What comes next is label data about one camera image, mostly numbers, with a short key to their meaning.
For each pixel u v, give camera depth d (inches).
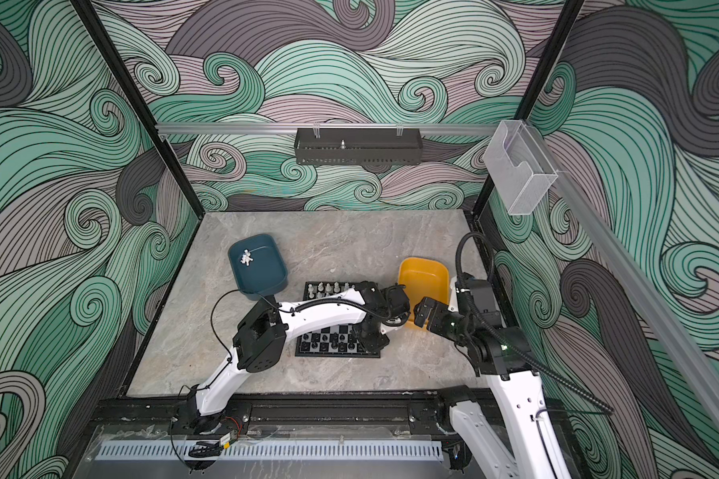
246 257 41.1
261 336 20.1
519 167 31.1
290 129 36.9
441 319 23.6
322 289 37.4
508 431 16.6
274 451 27.5
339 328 23.7
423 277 40.0
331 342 32.9
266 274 39.9
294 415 29.3
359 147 37.7
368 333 28.2
